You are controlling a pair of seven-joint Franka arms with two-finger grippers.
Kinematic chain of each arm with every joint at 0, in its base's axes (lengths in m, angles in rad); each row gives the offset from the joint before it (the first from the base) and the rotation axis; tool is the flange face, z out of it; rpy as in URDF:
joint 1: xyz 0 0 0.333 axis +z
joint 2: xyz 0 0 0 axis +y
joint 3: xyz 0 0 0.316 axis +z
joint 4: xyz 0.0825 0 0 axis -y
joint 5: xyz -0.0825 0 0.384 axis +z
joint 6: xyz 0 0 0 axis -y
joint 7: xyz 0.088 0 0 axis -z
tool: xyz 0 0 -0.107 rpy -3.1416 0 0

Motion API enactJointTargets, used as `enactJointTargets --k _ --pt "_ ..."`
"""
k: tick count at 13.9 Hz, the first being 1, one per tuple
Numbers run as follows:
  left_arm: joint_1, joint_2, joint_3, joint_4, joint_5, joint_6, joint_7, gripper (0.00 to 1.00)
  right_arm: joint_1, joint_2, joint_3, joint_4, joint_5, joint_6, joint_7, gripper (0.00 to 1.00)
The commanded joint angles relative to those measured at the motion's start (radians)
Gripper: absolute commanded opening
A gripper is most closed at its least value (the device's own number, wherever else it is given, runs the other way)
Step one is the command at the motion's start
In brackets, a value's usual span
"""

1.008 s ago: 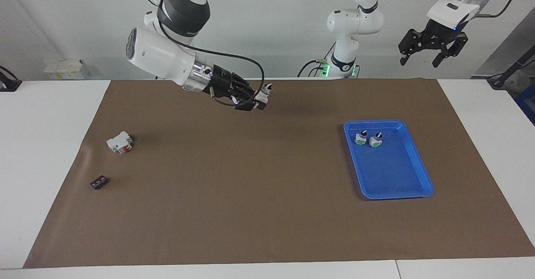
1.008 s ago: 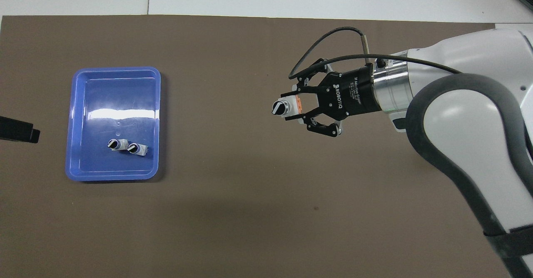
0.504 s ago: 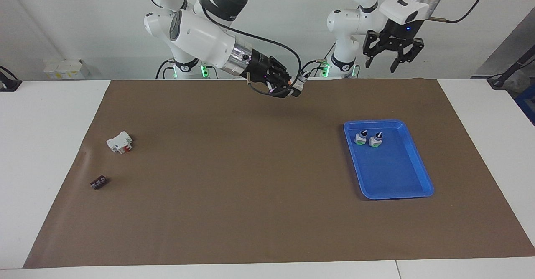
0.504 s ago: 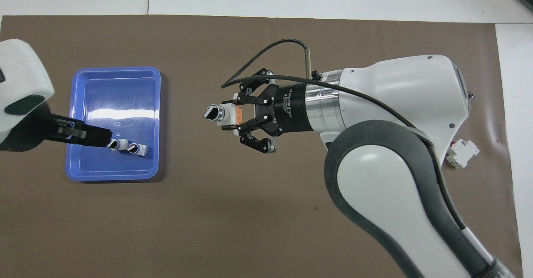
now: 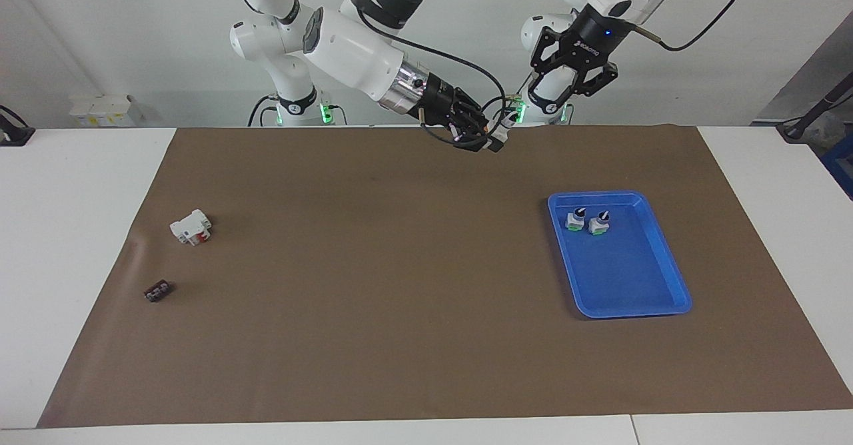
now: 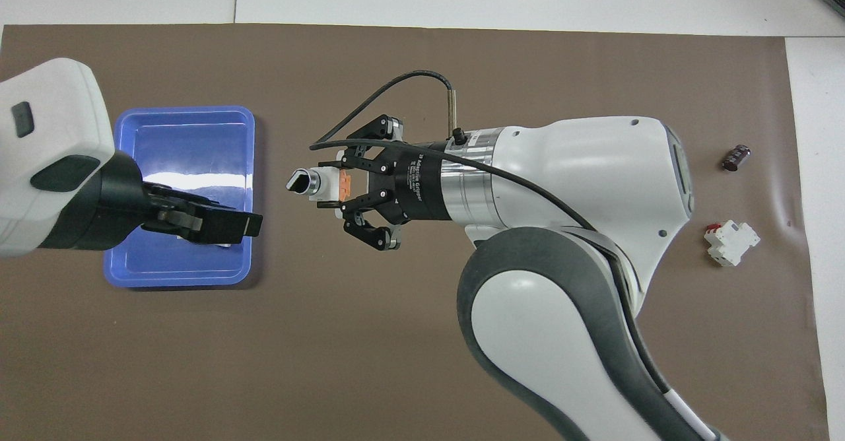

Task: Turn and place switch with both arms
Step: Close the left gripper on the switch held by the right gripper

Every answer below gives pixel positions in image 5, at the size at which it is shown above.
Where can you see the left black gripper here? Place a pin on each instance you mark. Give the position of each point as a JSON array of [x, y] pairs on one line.
[[593, 38]]

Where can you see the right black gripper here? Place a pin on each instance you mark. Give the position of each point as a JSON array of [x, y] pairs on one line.
[[440, 102]]

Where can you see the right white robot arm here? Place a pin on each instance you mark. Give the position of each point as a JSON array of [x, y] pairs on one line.
[[346, 45]]

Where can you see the brown table mat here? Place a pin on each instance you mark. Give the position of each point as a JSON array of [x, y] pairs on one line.
[[400, 298]]

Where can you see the blue plastic tray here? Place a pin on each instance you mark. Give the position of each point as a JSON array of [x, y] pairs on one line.
[[626, 272]]

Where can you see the black stand pole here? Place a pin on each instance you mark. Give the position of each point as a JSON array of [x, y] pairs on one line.
[[810, 115]]

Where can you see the blue crate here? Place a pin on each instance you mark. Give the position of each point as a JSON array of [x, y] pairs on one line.
[[841, 165]]

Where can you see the white circuit breaker red lever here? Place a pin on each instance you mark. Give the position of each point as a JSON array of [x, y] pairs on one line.
[[190, 227]]

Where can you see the small dark terminal block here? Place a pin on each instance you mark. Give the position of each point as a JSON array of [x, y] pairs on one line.
[[158, 292]]

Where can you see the white cardboard box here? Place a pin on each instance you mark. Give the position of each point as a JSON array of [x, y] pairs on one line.
[[106, 108]]

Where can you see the white selector switch black knob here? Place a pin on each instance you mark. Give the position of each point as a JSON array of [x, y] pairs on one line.
[[576, 220], [598, 224]]

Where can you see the black clamp mount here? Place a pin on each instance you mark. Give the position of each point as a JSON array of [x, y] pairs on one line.
[[13, 132]]

